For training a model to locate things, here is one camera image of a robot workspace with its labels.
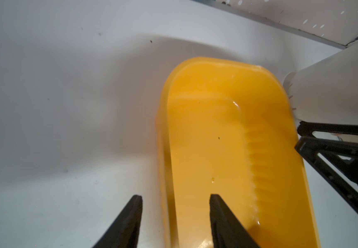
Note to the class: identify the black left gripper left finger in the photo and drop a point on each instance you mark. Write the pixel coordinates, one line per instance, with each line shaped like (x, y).
(124, 231)

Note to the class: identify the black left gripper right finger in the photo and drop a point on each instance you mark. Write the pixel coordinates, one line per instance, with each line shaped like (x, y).
(227, 231)

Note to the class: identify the white utensil holder cup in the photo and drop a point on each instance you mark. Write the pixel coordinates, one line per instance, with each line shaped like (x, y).
(327, 91)

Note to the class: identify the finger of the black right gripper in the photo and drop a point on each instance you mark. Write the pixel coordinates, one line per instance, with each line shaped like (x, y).
(307, 129)
(335, 161)

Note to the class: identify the yellow plastic storage box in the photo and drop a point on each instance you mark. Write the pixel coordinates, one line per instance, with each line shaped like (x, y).
(226, 128)

